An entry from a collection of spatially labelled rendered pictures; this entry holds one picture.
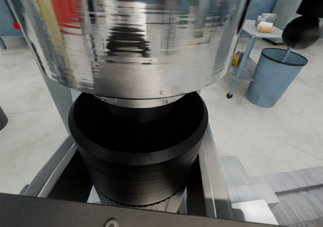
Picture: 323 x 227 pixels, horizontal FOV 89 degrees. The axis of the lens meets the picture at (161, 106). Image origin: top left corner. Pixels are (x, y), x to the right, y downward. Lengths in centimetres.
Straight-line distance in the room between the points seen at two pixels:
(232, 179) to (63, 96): 48
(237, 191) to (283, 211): 18
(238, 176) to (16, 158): 176
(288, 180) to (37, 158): 171
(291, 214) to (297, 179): 10
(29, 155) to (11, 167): 13
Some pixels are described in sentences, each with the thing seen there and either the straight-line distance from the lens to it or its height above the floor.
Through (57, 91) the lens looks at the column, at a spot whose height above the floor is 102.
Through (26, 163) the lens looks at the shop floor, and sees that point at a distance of 182.
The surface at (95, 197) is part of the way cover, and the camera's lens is 51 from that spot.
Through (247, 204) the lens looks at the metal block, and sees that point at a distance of 31.
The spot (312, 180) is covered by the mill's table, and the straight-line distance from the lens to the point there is 61.
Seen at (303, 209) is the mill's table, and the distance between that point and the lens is 54.
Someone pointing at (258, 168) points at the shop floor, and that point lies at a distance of 178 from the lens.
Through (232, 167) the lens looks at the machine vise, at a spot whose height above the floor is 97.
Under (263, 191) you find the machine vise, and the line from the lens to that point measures 36.
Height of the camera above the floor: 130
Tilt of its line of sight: 39 degrees down
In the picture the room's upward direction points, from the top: 5 degrees clockwise
